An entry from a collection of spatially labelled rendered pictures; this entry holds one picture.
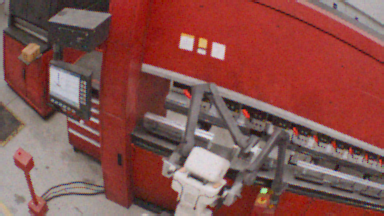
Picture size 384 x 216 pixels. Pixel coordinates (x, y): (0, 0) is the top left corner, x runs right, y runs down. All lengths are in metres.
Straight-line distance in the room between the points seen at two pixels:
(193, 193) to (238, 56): 0.91
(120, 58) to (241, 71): 0.78
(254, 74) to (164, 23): 0.67
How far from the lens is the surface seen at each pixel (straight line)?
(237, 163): 3.44
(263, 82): 3.26
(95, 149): 4.53
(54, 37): 3.16
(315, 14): 2.91
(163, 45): 3.39
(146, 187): 4.07
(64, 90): 3.26
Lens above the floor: 3.27
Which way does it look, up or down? 36 degrees down
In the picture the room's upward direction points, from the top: 9 degrees clockwise
